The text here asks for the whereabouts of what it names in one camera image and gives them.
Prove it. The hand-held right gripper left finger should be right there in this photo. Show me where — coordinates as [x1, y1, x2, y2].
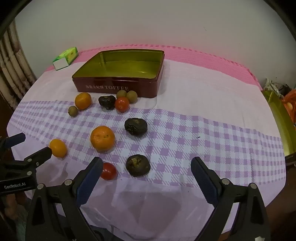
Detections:
[25, 157, 104, 241]

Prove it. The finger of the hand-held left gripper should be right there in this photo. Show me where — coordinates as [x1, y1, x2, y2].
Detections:
[0, 133, 26, 151]
[5, 147, 53, 179]

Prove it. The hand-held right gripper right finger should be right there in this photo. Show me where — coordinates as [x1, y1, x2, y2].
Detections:
[191, 156, 271, 241]

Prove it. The large orange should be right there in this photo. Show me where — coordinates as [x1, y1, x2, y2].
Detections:
[90, 126, 115, 152]

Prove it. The dark wrinkled fruit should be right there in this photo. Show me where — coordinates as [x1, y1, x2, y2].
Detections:
[125, 154, 151, 177]
[124, 118, 148, 136]
[98, 95, 116, 111]

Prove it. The red tin box gold inside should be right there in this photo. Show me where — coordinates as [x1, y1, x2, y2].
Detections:
[72, 49, 165, 99]

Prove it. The small orange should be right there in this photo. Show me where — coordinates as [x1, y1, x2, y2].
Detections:
[49, 138, 68, 158]
[75, 92, 92, 110]

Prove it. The red tomato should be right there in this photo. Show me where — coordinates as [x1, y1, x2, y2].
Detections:
[100, 162, 117, 180]
[115, 97, 130, 112]

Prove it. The pink purple checked tablecloth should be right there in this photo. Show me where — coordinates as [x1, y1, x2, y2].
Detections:
[6, 44, 287, 234]

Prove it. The bamboo print curtain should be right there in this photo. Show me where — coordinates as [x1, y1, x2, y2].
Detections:
[0, 20, 37, 110]

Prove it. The gold tin lid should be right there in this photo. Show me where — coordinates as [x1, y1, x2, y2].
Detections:
[261, 90, 296, 158]

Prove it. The green fruit by tin right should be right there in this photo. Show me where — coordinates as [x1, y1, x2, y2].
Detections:
[126, 90, 138, 103]

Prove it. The green tissue box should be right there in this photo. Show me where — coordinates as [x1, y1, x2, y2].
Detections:
[52, 47, 79, 70]

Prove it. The crumpled wrapper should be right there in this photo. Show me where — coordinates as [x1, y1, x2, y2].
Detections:
[265, 79, 292, 98]

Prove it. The orange plastic bag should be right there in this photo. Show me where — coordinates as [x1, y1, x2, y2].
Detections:
[282, 89, 296, 126]

